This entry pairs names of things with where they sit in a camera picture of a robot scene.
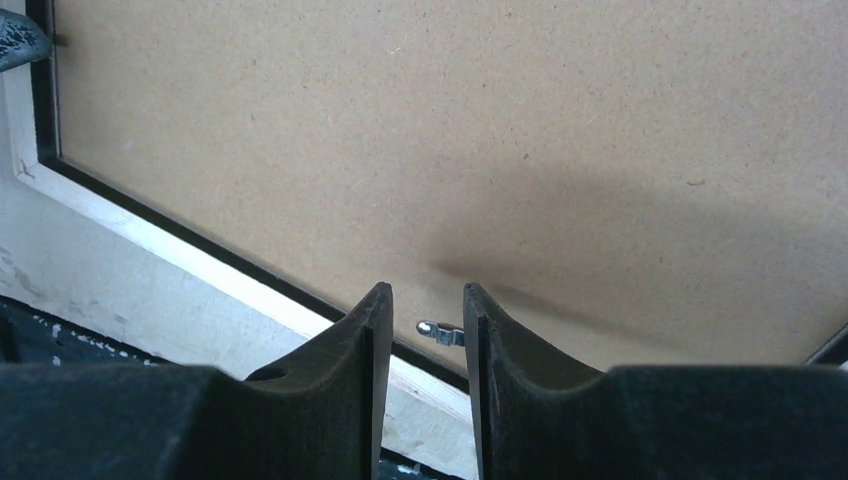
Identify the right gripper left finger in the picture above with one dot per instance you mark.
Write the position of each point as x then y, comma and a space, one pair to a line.
232, 417

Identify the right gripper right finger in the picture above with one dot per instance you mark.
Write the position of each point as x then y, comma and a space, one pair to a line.
539, 413

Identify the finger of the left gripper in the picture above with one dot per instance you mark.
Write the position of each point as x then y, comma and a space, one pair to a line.
22, 41

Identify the wooden picture frame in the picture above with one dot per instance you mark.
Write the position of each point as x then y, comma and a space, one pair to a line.
352, 359

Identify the brown backing board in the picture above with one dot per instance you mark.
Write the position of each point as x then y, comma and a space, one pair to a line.
635, 181

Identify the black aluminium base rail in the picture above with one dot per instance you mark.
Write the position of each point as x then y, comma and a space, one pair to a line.
66, 344

